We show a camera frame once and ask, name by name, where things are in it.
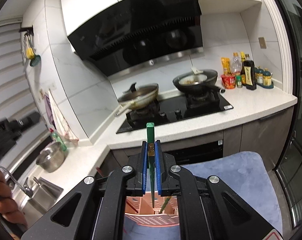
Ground black gas stove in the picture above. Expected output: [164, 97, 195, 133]
[116, 94, 234, 134]

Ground chrome faucet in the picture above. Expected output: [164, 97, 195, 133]
[0, 165, 35, 198]

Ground purple hanging cloth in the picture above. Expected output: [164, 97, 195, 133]
[44, 94, 54, 126]

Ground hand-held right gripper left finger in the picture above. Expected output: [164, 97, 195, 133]
[21, 141, 149, 240]

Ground pink perforated utensil holder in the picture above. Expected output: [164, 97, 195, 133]
[123, 196, 180, 228]

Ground black range hood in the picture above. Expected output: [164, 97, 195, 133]
[67, 0, 204, 77]

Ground white window blinds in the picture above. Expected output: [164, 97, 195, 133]
[0, 20, 50, 130]

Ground person's left hand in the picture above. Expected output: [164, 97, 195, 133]
[0, 167, 29, 233]

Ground green chopstick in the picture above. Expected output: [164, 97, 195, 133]
[159, 196, 172, 214]
[146, 122, 156, 208]

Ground yellow seasoning packet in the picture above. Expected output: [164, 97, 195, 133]
[221, 57, 232, 75]

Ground blue-grey plush mat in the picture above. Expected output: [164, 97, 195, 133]
[123, 151, 283, 240]

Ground built-in oven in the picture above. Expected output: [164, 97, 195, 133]
[166, 140, 224, 166]

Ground black wok with lid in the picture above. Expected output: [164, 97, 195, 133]
[172, 65, 226, 93]

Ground beige wok with lid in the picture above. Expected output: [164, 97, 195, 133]
[115, 82, 159, 117]

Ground clear plastic bottle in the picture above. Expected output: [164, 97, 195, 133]
[230, 52, 242, 75]

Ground stainless steel sink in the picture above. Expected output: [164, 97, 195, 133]
[21, 177, 64, 221]

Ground green dish soap bottle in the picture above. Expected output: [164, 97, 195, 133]
[49, 128, 67, 152]

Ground brown lower cabinet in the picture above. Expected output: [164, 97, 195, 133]
[223, 105, 295, 172]

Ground glass sliding door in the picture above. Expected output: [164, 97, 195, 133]
[264, 0, 302, 230]

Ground white hanging towel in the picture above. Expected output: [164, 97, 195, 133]
[47, 90, 79, 146]

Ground spice jar rack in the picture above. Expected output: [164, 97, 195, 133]
[255, 66, 274, 89]

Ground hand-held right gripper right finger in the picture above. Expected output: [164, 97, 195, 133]
[154, 141, 277, 240]

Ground dark soy sauce bottle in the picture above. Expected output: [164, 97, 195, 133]
[242, 54, 257, 90]

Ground red instant noodle cup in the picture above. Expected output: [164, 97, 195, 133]
[221, 74, 237, 90]

